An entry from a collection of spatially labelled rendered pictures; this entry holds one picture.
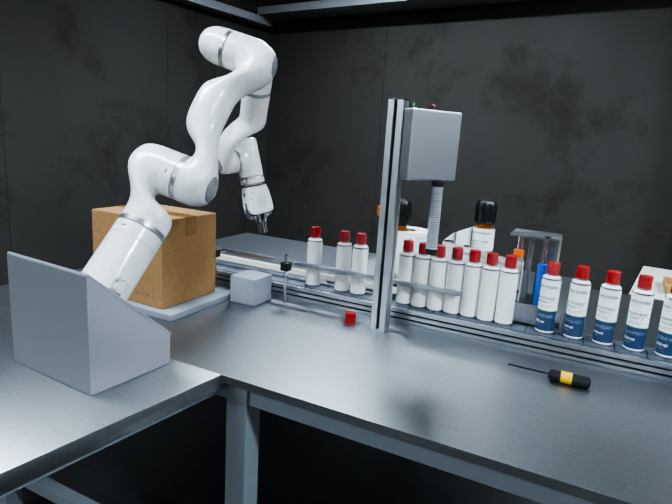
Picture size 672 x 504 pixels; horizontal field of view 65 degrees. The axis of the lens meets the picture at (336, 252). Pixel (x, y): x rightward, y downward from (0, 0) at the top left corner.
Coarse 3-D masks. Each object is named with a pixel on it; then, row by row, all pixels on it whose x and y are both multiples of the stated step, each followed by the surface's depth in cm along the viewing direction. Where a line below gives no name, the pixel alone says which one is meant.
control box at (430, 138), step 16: (416, 112) 141; (432, 112) 143; (448, 112) 146; (416, 128) 142; (432, 128) 145; (448, 128) 147; (416, 144) 143; (432, 144) 146; (448, 144) 148; (400, 160) 147; (416, 160) 144; (432, 160) 147; (448, 160) 149; (400, 176) 147; (416, 176) 145; (432, 176) 148; (448, 176) 151
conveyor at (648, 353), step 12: (228, 264) 205; (276, 276) 192; (288, 276) 194; (312, 288) 181; (324, 288) 181; (432, 312) 163; (492, 324) 155; (516, 324) 157; (528, 324) 157; (552, 336) 148; (588, 336) 150; (600, 348) 142; (612, 348) 142; (648, 348) 144; (660, 360) 136
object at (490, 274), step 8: (488, 256) 154; (496, 256) 153; (488, 264) 154; (496, 264) 154; (488, 272) 154; (496, 272) 154; (488, 280) 154; (496, 280) 154; (480, 288) 157; (488, 288) 155; (496, 288) 155; (480, 296) 157; (488, 296) 155; (496, 296) 156; (480, 304) 157; (488, 304) 156; (480, 312) 157; (488, 312) 156; (480, 320) 157; (488, 320) 157
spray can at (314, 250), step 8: (312, 232) 179; (320, 232) 180; (312, 240) 179; (320, 240) 180; (312, 248) 179; (320, 248) 180; (312, 256) 180; (320, 256) 181; (320, 264) 182; (312, 272) 181; (320, 272) 183; (312, 280) 182; (320, 280) 184
